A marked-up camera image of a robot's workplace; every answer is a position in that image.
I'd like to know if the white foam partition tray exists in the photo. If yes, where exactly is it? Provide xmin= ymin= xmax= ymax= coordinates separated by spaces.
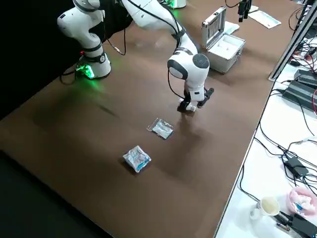
xmin=209 ymin=33 xmax=245 ymax=60

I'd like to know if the clear teal bandage packet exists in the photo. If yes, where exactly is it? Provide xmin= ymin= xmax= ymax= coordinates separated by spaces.
xmin=146 ymin=117 xmax=175 ymax=140

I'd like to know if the aluminium first-aid case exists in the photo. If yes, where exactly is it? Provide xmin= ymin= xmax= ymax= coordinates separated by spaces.
xmin=201 ymin=6 xmax=247 ymax=74

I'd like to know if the crumpled white gauze packet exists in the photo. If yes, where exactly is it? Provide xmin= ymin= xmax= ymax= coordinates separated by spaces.
xmin=122 ymin=145 xmax=152 ymax=174

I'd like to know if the wide white blue flat packet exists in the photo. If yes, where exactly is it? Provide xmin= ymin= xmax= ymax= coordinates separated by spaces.
xmin=223 ymin=20 xmax=240 ymax=35

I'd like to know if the long white blue flat packet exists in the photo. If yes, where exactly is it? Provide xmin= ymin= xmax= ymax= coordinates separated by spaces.
xmin=247 ymin=10 xmax=282 ymax=29

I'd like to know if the small black power supply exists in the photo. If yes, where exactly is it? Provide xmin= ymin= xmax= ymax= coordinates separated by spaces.
xmin=293 ymin=68 xmax=317 ymax=86

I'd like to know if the large black power supply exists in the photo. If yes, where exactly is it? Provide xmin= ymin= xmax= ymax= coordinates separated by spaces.
xmin=282 ymin=79 xmax=317 ymax=113

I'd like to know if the white side desk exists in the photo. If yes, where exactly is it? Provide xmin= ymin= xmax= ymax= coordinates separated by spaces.
xmin=214 ymin=0 xmax=317 ymax=238

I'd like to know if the black power adapter brick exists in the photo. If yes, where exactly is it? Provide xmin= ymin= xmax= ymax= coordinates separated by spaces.
xmin=283 ymin=156 xmax=309 ymax=178

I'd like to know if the white paper cup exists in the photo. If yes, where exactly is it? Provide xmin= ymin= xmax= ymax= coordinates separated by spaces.
xmin=249 ymin=196 xmax=281 ymax=220

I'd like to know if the pink bowl with tissues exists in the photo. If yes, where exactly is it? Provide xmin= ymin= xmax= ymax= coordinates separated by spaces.
xmin=287 ymin=186 xmax=317 ymax=219

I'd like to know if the black marker pen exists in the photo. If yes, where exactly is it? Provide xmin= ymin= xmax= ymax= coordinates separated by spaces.
xmin=273 ymin=211 xmax=294 ymax=224

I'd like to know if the black flat device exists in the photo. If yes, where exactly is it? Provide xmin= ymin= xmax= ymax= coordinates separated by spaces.
xmin=288 ymin=212 xmax=317 ymax=238

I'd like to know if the aluminium frame post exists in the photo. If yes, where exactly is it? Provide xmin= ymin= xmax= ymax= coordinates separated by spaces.
xmin=268 ymin=0 xmax=317 ymax=81

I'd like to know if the black desk cable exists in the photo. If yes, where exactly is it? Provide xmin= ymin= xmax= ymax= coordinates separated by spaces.
xmin=239 ymin=163 xmax=261 ymax=202

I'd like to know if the black arm base cable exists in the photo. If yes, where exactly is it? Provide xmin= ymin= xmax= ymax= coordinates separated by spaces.
xmin=59 ymin=66 xmax=80 ymax=86

